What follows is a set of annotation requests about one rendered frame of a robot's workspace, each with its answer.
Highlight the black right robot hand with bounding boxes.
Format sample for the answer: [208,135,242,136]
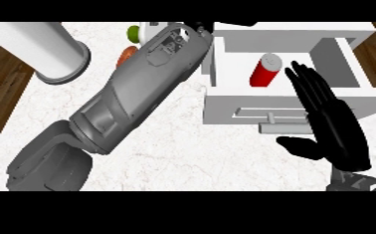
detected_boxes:
[274,60,373,173]

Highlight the white open drawer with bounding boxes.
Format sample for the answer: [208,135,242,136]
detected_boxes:
[199,36,375,97]

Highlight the red can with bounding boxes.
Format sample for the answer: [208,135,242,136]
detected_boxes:
[248,53,285,89]

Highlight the orange round fruit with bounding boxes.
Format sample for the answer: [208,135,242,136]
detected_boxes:
[115,45,142,69]

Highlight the white drawer front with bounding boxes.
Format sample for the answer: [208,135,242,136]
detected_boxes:
[201,87,376,126]

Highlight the white cabinet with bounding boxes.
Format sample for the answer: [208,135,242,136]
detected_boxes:
[212,21,376,54]

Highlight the green round fruit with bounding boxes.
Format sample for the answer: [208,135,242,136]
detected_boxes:
[125,25,145,44]

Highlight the white cylinder with grey rim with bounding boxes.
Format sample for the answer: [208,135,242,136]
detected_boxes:
[0,21,93,86]

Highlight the grey drawer handle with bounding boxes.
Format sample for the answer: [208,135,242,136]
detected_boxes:
[230,107,316,135]

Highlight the white object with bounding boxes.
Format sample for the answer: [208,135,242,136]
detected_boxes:
[139,21,174,43]

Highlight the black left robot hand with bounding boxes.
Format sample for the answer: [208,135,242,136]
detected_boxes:
[186,21,258,35]

